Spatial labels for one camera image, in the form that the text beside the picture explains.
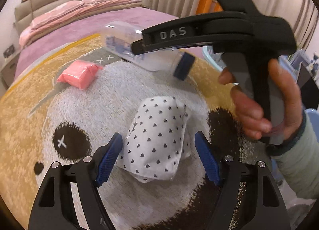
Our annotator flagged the bed with purple cover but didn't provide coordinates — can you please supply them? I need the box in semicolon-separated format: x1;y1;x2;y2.
15;7;176;78

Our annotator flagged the dark picture frame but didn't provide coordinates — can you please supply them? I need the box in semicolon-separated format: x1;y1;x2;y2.
3;44;15;58

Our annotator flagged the pink clay packet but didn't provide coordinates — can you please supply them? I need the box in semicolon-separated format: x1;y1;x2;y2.
57;60;103;90

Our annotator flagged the light green sleeve forearm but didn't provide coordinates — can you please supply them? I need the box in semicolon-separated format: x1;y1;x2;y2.
266;111;318;199

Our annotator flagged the person's right hand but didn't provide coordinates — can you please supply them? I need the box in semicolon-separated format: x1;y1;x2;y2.
219;53;304;149

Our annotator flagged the grey nightstand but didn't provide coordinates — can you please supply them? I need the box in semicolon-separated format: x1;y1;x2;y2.
1;51;20;89

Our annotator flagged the clear plastic bottle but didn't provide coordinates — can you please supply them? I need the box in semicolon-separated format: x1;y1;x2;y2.
101;21;195;80

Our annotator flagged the white heart-print tissue pack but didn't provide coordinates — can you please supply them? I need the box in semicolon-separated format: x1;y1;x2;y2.
116;96;191;183

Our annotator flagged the light blue plastic basket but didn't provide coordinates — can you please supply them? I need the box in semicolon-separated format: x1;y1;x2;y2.
202;46;226;72

